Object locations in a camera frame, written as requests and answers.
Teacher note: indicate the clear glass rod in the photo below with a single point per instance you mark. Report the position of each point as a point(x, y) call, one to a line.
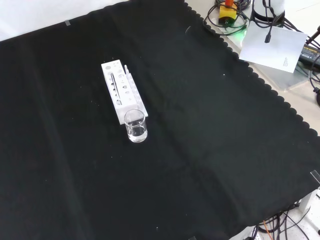
point(114, 84)

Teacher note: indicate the white test tube rack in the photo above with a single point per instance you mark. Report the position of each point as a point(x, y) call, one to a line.
point(121, 113)

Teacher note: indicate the small glass beaker with water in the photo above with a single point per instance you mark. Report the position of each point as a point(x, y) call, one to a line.
point(136, 132)

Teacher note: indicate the black bench cloth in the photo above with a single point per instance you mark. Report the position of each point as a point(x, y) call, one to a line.
point(200, 125)

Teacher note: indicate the clear tape piece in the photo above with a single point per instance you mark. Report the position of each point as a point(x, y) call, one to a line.
point(192, 238)
point(67, 23)
point(315, 176)

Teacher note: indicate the yellow stop button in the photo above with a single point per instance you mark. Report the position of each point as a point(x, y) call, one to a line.
point(227, 13)

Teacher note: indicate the pale paper board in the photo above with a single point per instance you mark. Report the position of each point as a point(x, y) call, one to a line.
point(275, 50)

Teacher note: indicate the black power adapter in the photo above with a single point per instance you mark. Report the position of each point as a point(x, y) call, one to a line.
point(310, 53)

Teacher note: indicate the white mount block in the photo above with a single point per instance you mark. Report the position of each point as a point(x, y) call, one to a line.
point(310, 200)

